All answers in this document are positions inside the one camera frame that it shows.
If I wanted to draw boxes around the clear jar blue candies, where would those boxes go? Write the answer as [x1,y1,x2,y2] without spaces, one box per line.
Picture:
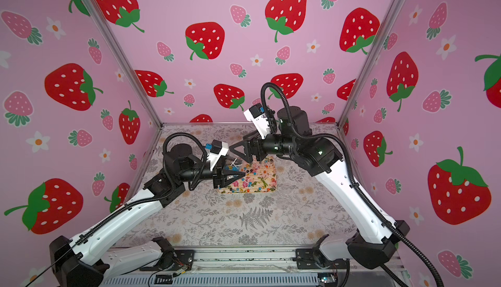
[224,154,244,172]

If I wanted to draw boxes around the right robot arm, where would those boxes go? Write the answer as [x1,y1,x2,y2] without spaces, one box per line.
[230,82,444,286]

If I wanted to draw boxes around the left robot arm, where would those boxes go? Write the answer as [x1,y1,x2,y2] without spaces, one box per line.
[50,133,244,286]

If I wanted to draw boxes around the candies on tray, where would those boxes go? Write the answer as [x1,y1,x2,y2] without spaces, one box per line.
[230,161,275,192]

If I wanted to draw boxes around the floral rectangular tray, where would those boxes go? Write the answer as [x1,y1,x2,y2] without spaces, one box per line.
[218,155,278,194]

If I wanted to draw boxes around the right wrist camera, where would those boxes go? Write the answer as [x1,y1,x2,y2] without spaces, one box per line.
[244,103,277,140]

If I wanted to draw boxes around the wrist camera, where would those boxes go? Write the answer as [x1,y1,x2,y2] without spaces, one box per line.
[206,140,229,171]
[244,103,277,140]

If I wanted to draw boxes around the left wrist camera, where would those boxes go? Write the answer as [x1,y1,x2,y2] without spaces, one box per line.
[206,140,229,171]

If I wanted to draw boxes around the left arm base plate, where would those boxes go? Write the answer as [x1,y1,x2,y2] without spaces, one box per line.
[140,250,195,271]

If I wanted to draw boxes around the aluminium front rail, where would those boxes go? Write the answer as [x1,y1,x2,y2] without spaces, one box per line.
[102,246,397,286]

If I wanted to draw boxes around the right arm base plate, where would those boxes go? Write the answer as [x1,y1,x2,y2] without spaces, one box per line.
[293,248,350,270]

